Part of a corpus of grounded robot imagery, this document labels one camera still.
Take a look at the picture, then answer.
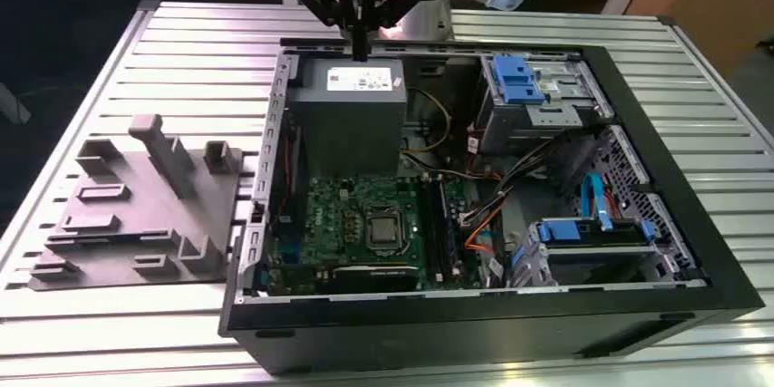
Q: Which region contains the black RAM slot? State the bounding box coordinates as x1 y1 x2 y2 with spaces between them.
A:
420 172 443 282

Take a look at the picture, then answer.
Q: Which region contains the blue drive carrier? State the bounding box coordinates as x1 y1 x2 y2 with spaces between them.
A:
492 54 548 105

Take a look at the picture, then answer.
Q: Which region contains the grey power supply unit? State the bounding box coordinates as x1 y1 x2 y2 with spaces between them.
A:
287 58 407 178

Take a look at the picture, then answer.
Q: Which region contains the metal drive cage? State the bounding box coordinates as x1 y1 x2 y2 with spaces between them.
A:
480 53 610 157

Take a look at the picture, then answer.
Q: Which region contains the green motherboard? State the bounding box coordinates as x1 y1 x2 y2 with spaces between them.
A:
268 173 484 293

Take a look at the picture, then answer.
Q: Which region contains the silver CPU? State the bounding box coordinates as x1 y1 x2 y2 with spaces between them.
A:
367 217 404 246

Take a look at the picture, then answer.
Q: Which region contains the black CPU socket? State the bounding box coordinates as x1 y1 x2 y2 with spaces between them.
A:
360 203 411 256

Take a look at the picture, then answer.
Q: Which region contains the grey parts rack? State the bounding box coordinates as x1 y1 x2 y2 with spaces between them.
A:
27 113 259 291

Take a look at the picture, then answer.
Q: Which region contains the grey metal leg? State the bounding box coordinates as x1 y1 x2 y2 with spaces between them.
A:
0 82 32 125

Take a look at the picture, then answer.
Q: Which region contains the hard disk in blue carrier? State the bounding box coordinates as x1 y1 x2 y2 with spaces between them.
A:
539 218 658 247

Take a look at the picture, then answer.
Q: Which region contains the black graphics card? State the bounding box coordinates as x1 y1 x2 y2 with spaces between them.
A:
328 263 419 294

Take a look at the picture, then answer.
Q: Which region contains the metal disk bay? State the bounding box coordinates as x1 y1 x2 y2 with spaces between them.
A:
524 218 689 288

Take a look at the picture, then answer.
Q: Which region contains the black open PC case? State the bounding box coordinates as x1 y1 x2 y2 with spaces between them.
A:
216 36 767 377

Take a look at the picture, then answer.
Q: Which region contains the yellow wire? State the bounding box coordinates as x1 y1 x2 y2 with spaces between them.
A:
407 87 454 152

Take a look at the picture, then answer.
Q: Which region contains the black cable bundle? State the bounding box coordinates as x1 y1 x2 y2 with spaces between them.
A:
458 126 601 225

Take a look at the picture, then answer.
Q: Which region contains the orange wire bundle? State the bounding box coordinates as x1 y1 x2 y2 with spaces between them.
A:
462 222 504 252

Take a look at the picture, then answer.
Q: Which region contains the blue flat data wire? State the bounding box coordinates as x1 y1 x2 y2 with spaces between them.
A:
578 172 615 232

